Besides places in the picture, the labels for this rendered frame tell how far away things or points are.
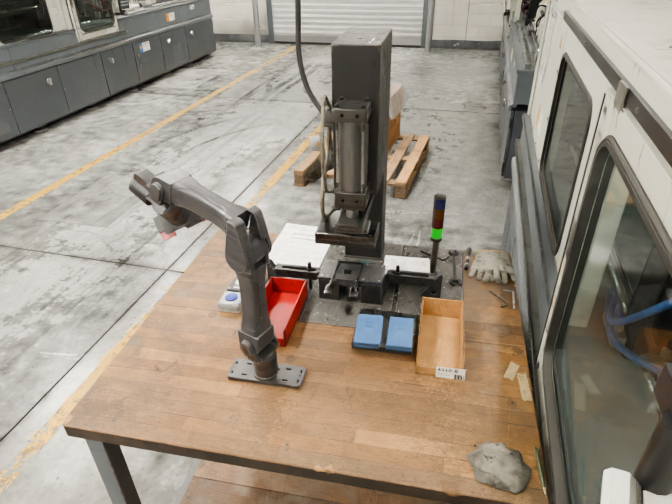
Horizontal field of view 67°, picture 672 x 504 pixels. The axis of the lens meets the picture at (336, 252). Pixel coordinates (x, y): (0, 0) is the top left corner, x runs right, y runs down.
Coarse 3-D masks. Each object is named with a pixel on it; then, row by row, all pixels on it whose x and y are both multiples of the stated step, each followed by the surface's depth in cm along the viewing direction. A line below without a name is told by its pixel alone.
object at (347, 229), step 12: (348, 216) 150; (360, 216) 150; (324, 228) 153; (336, 228) 147; (348, 228) 147; (360, 228) 146; (372, 228) 153; (324, 240) 152; (336, 240) 151; (348, 240) 150; (360, 240) 149; (372, 240) 148
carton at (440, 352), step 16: (432, 304) 152; (448, 304) 151; (432, 320) 153; (448, 320) 152; (432, 336) 147; (448, 336) 146; (432, 352) 141; (448, 352) 141; (464, 352) 132; (416, 368) 134; (432, 368) 133; (448, 368) 132
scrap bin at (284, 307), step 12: (276, 288) 166; (288, 288) 165; (300, 288) 164; (276, 300) 162; (288, 300) 162; (300, 300) 156; (276, 312) 157; (288, 312) 157; (276, 324) 152; (288, 324) 145; (276, 336) 148; (288, 336) 146
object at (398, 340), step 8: (392, 320) 150; (400, 320) 150; (408, 320) 150; (392, 328) 147; (408, 328) 147; (392, 336) 144; (400, 336) 144; (408, 336) 144; (392, 344) 141; (400, 344) 141; (408, 344) 141
